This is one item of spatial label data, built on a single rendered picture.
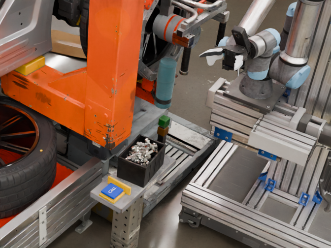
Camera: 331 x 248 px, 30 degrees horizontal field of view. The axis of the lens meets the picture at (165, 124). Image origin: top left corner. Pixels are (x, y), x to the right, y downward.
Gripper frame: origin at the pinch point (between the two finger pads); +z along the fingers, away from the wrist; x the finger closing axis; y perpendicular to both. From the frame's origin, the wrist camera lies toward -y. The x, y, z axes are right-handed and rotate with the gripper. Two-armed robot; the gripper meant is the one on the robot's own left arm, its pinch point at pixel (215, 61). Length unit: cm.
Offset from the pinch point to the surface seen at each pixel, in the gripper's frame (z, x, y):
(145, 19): -40, 71, 16
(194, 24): -56, 55, 19
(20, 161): 31, 79, 63
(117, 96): -5, 54, 36
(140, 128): -55, 90, 90
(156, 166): -13, 39, 70
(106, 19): -2, 56, 1
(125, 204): 11, 35, 75
